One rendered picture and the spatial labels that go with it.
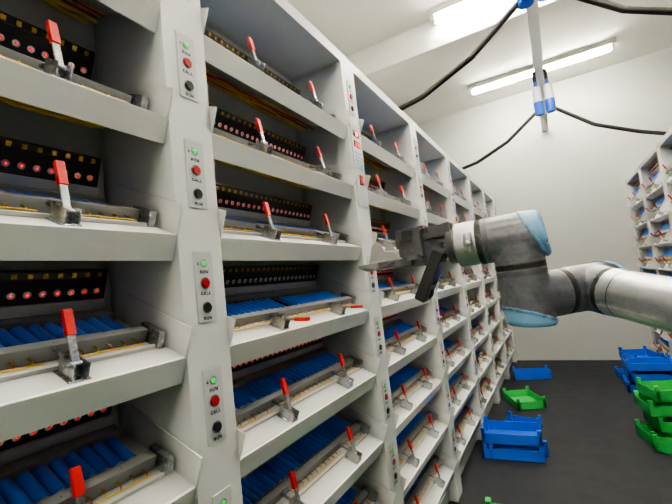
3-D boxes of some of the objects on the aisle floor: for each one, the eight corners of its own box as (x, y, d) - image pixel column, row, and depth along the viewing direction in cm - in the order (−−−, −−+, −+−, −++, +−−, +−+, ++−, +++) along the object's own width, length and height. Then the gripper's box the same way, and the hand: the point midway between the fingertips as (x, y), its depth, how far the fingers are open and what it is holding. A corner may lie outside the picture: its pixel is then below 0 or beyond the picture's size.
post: (415, 604, 125) (352, 63, 140) (405, 628, 117) (339, 50, 132) (359, 586, 135) (305, 82, 149) (346, 608, 126) (290, 72, 141)
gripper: (458, 224, 88) (372, 241, 98) (444, 219, 77) (348, 239, 87) (464, 262, 87) (377, 275, 97) (451, 263, 76) (354, 277, 86)
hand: (370, 269), depth 91 cm, fingers open, 6 cm apart
